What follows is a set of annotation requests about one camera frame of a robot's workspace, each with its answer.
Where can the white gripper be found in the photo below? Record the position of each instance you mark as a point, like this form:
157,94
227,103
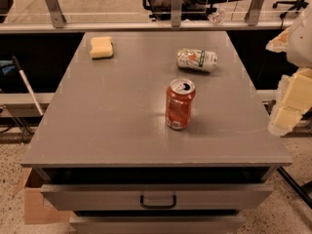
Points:
301,46

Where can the white green 7up can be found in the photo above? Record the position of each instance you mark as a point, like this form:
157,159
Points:
199,60

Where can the orange soda can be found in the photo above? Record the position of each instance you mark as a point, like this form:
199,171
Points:
179,97

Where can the black rolling chair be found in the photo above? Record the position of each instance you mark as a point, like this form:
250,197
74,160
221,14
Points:
295,5

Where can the crumpled clear plastic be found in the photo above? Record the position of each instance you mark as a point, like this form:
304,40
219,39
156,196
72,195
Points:
217,17

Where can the yellow sponge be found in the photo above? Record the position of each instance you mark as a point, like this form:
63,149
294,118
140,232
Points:
101,47

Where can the grey lower drawer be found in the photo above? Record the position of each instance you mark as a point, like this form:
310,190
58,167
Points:
157,225

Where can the grey drawer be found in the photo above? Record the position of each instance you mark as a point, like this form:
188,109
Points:
125,197
157,225

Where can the grey top drawer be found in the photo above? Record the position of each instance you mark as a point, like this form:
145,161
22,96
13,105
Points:
125,197

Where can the metal railing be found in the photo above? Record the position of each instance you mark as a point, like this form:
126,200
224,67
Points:
92,15

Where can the brown cardboard box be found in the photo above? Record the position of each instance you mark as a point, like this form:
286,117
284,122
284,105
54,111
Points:
37,209

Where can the black drawer handle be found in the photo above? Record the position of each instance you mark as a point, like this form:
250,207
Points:
150,203

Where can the white stick black handle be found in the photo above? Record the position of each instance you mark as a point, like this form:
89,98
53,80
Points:
27,85

